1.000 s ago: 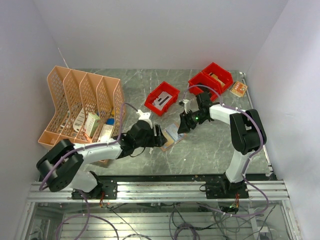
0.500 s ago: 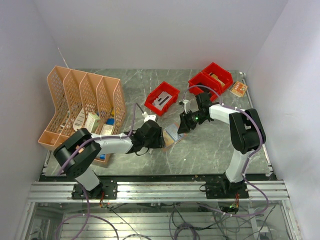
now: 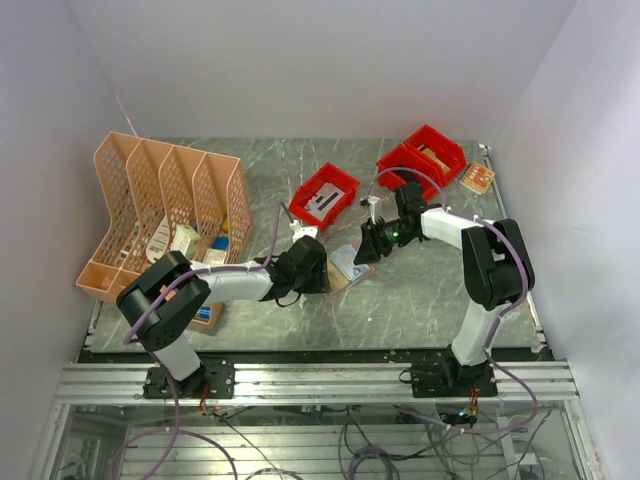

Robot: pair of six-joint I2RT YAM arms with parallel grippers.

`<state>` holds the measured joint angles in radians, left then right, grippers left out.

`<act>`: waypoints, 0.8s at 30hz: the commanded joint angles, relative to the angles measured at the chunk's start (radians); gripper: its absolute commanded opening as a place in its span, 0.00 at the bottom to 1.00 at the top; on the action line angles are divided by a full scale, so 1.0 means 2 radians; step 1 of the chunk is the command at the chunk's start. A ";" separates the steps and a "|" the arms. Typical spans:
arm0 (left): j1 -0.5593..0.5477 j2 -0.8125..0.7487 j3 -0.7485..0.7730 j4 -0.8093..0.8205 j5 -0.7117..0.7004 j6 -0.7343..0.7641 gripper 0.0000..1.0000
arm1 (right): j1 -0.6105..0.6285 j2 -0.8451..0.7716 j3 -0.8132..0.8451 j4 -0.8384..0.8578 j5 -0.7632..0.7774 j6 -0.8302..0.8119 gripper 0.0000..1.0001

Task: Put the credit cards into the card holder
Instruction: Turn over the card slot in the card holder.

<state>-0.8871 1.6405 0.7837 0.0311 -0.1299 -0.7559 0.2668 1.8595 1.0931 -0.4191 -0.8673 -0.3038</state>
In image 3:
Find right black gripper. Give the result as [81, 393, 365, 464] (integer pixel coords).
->
[354, 215, 416, 265]

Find magnetic stripe card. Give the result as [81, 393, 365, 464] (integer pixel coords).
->
[329, 244, 371, 282]

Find brown leather card holder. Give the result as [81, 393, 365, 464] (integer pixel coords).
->
[326, 244, 375, 298]

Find white credit card stack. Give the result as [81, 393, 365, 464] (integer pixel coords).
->
[304, 183, 345, 221]

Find red bin with cards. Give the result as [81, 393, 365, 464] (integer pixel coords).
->
[289, 162, 360, 232]

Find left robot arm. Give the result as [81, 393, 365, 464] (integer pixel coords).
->
[116, 236, 329, 398]

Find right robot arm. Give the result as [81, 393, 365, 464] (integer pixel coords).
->
[354, 182, 535, 398]

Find white ruler card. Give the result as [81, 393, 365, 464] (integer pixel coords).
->
[145, 217, 170, 263]

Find yellow blue toy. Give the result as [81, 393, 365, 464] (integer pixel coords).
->
[211, 217, 231, 251]

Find red bin front pair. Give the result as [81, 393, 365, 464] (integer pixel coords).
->
[376, 145, 444, 200]

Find red bin pair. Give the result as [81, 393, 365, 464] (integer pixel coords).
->
[404, 125, 467, 186]
[376, 145, 444, 200]

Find brown item in bin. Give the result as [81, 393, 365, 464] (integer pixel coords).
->
[418, 145, 450, 174]

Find red bin rear pair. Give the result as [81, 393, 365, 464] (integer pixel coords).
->
[404, 125, 467, 186]

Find green white carton box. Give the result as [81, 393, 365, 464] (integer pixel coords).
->
[170, 225, 201, 260]

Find orange spiral notepad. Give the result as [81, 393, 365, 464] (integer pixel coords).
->
[459, 162, 495, 195]

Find peach file organizer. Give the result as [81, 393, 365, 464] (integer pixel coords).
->
[76, 132, 253, 303]

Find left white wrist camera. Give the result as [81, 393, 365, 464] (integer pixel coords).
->
[289, 220, 319, 242]

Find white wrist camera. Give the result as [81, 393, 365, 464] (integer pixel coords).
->
[289, 220, 319, 242]
[360, 195, 384, 226]

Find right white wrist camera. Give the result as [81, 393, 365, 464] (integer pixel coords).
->
[360, 195, 384, 226]

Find aluminium rail frame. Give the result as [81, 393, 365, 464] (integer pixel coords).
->
[53, 361, 579, 407]

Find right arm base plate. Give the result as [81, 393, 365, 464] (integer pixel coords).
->
[399, 362, 498, 398]

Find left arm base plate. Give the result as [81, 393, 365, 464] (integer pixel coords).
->
[142, 362, 235, 399]

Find loose floor cables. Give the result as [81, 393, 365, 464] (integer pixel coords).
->
[199, 399, 551, 480]

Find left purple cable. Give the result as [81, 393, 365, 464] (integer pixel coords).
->
[109, 200, 296, 480]

